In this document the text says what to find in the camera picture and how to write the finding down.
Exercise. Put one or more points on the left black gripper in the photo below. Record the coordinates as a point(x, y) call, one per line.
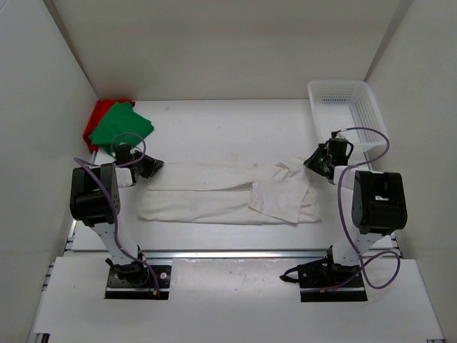
point(153, 165)

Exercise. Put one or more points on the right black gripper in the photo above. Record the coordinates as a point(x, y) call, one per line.
point(313, 163)

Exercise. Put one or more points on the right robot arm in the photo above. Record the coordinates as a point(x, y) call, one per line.
point(371, 204)

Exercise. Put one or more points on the green t-shirt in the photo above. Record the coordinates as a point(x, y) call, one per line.
point(122, 123)

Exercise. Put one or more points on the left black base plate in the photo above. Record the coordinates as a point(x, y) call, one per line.
point(139, 288)

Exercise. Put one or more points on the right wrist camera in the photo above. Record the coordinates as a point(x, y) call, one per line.
point(339, 147)

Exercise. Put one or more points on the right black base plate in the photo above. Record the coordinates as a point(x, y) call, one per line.
point(319, 281)

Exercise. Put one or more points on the aluminium rail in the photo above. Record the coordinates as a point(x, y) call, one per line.
point(237, 254)

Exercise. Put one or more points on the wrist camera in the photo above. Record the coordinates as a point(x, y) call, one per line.
point(339, 147)
point(125, 155)

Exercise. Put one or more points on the red t-shirt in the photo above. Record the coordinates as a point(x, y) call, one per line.
point(100, 109)

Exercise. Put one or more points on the white t-shirt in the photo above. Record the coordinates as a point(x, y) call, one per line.
point(238, 194)

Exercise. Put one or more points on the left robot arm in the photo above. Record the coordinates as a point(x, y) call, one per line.
point(95, 201)

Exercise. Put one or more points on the white plastic basket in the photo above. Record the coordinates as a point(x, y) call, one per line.
point(342, 104)

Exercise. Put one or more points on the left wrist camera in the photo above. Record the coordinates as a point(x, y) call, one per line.
point(125, 155)

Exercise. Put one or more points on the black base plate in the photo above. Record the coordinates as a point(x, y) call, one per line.
point(319, 281)
point(139, 288)

